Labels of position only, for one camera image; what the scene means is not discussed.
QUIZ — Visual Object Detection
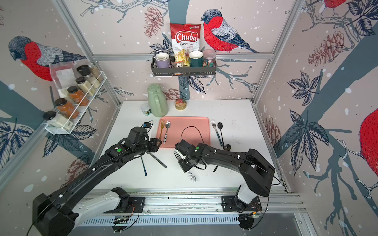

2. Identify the silver ornate handle fork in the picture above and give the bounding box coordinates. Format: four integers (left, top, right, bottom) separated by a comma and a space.
173, 150, 197, 182

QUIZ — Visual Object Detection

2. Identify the grey speckled handle fork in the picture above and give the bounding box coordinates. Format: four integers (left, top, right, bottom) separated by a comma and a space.
147, 152, 167, 168

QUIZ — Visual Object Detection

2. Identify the gold ornate fork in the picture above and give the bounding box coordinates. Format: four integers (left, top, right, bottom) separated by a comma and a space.
159, 119, 165, 141

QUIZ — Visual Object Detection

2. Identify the cow pattern handle spoon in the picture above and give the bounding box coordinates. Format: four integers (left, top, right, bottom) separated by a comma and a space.
163, 121, 171, 144

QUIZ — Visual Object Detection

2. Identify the iridescent rainbow spoon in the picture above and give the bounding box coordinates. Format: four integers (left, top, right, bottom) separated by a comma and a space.
140, 155, 148, 176

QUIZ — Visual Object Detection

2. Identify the small black spoon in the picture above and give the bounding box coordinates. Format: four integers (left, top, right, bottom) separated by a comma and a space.
217, 122, 225, 149

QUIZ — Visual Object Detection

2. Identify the large black long spoon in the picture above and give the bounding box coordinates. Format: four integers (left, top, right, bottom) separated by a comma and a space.
213, 144, 231, 173

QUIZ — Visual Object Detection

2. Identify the teal handle fork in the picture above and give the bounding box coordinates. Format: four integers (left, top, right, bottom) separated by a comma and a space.
211, 120, 223, 147

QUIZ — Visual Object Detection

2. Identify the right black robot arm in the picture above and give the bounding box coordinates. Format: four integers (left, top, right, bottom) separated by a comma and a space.
175, 140, 275, 197

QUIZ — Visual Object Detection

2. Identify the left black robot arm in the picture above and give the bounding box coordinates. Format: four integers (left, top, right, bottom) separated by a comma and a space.
32, 121, 162, 236

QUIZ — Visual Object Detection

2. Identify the pink plastic tray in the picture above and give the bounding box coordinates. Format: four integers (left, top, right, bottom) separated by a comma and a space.
155, 117, 211, 148

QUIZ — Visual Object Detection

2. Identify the small green labelled can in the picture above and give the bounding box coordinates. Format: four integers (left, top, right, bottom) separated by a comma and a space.
141, 103, 152, 116

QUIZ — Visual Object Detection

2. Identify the green thermos jug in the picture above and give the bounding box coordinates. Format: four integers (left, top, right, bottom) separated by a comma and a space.
148, 84, 168, 118

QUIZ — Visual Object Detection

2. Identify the round gold tin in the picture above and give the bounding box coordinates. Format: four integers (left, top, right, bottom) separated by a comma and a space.
174, 98, 187, 110

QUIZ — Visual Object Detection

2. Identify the purple mug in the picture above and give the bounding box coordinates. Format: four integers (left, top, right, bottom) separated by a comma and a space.
154, 53, 171, 68

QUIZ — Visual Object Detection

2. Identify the yellow snack packet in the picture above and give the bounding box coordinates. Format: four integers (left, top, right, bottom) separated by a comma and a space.
175, 49, 190, 67

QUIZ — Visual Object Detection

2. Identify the orange spice jar front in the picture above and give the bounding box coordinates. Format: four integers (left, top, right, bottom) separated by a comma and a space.
54, 98, 80, 119

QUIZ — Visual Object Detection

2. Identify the orange spice jar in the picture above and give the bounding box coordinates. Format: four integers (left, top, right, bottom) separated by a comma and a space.
54, 98, 80, 119
67, 86, 90, 107

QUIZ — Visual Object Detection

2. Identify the dark green mug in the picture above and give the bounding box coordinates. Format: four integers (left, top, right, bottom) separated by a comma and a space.
189, 51, 203, 67

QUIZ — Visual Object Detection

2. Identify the beige spice jar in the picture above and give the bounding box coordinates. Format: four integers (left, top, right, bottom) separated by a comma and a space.
75, 77, 95, 96

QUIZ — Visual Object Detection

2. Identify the clear acrylic spice rack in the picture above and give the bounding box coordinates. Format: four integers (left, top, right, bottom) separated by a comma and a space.
43, 62, 107, 135

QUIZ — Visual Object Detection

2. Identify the orange spice jar middle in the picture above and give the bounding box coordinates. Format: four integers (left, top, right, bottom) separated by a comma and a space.
67, 86, 90, 107

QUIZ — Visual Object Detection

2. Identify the white powder spice jar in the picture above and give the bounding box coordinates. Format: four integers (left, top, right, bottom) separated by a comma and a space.
42, 111, 73, 130

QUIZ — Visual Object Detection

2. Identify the clear jar pink lid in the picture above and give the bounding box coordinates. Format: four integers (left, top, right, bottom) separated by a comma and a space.
203, 49, 216, 67

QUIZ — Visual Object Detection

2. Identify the dark lid spice jar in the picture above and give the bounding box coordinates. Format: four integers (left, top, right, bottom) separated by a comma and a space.
76, 65, 101, 89

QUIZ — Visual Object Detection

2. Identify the red Chuba chips bag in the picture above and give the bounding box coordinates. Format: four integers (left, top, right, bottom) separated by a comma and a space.
170, 23, 201, 55

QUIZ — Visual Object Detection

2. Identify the clear plastic bag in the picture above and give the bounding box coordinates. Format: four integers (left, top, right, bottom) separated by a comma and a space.
50, 62, 77, 98

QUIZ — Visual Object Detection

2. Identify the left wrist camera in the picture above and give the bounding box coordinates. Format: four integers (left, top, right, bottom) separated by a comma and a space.
142, 121, 153, 129

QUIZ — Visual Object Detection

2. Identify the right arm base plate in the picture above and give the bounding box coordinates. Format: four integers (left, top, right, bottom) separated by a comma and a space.
221, 192, 262, 213

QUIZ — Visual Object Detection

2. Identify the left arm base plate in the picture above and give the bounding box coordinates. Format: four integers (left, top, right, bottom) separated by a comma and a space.
104, 187, 146, 214

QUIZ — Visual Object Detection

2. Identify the dark wall shelf basket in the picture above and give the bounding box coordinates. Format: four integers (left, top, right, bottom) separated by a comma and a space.
151, 58, 217, 76

